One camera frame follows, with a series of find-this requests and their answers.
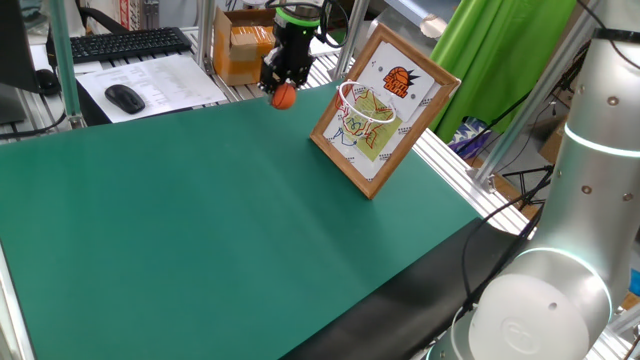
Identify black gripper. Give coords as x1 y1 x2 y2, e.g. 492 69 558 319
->
256 19 321 92

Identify small orange basketball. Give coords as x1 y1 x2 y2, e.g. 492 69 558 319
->
271 82 298 111

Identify cardboard box with tape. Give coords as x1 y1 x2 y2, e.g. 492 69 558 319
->
212 5 279 87

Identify white hoop with net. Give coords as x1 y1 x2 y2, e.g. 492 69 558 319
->
333 79 399 151

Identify printed white paper sheets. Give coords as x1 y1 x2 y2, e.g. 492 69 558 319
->
74 53 229 125

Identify white slam dunk backboard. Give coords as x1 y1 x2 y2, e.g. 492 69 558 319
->
355 40 436 124

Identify black computer mouse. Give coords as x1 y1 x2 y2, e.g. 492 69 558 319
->
103 83 147 115

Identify black keyboard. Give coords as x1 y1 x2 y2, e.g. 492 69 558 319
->
45 27 194 65

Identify green table mat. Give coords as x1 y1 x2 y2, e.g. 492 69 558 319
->
0 79 484 360

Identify blue white patterned bag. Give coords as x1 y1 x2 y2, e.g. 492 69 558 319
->
447 115 495 160

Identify green fabric curtain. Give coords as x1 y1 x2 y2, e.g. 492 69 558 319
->
428 0 579 144

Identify black round device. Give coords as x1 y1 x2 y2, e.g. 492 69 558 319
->
34 68 63 97

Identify black monitor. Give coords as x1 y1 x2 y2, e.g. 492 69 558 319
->
0 0 41 126

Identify small brown cardboard box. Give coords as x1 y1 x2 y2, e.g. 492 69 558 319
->
537 119 569 166

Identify aluminium frame post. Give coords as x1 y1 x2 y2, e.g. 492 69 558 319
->
194 0 217 71
330 0 372 81
468 9 604 195
47 0 85 130

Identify black camera cable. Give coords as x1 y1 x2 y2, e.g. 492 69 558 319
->
318 0 351 50

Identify wooden picture frame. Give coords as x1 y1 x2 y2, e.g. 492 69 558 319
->
308 22 462 201

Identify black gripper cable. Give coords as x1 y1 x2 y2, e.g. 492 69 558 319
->
458 164 556 321

